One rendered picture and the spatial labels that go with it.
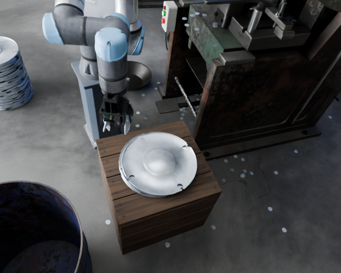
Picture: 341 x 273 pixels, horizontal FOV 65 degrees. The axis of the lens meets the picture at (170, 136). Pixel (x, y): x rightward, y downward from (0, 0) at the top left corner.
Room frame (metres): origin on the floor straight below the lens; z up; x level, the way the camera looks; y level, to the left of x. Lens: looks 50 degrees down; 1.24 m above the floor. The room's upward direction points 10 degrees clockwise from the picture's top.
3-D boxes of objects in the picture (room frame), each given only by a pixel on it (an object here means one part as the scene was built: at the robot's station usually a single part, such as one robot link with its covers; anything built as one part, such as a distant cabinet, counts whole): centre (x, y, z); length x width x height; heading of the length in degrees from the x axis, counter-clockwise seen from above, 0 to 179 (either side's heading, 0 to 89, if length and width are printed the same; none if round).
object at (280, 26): (1.13, -0.36, 0.76); 0.17 x 0.06 x 0.10; 26
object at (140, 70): (1.45, 0.35, 0.04); 0.30 x 0.30 x 0.07
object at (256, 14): (1.07, -0.25, 0.75); 0.03 x 0.03 x 0.10; 26
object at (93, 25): (0.66, 0.21, 0.84); 0.11 x 0.11 x 0.08; 10
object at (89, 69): (0.97, 0.39, 0.50); 0.15 x 0.15 x 0.10
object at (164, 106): (1.23, -0.16, 0.14); 0.59 x 0.10 x 0.05; 116
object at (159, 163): (0.58, 0.02, 0.38); 0.29 x 0.29 x 0.01
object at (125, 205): (0.59, 0.03, 0.18); 0.40 x 0.38 x 0.35; 120
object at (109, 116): (0.55, 0.18, 0.68); 0.09 x 0.08 x 0.12; 3
